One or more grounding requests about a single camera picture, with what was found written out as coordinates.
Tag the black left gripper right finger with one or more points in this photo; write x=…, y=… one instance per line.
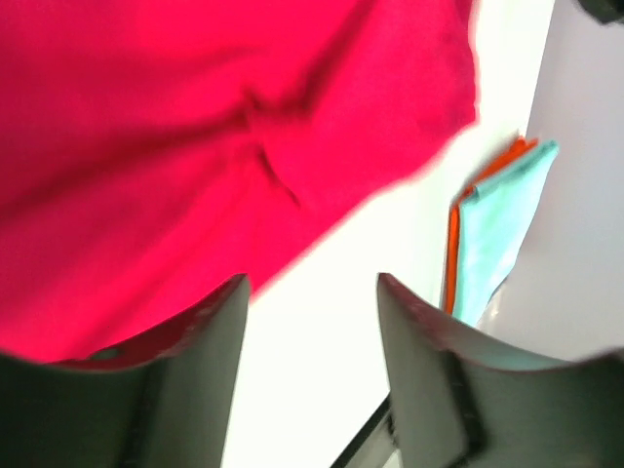
x=462, y=398

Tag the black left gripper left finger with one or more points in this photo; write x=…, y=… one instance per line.
x=159, y=399

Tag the red t-shirt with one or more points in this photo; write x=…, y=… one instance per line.
x=150, y=150

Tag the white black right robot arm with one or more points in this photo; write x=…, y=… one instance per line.
x=604, y=11

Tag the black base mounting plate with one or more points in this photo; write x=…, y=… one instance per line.
x=374, y=444

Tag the folded teal t-shirt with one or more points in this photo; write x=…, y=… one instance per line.
x=494, y=221

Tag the folded orange t-shirt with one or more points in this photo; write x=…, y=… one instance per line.
x=518, y=148

